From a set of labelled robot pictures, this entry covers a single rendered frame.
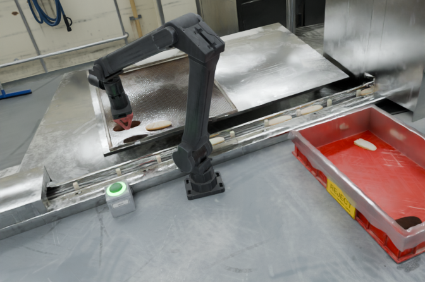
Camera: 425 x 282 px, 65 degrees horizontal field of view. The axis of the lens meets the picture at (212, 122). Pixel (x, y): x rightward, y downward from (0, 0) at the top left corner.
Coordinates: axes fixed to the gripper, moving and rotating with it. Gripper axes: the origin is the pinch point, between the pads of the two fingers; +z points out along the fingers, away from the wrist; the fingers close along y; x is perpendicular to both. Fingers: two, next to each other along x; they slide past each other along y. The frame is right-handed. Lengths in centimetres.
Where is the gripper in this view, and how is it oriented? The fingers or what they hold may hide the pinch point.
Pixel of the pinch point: (126, 124)
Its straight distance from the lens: 125.0
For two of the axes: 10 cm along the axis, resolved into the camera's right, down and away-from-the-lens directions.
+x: 9.5, -2.6, 1.7
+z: 0.9, 7.6, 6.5
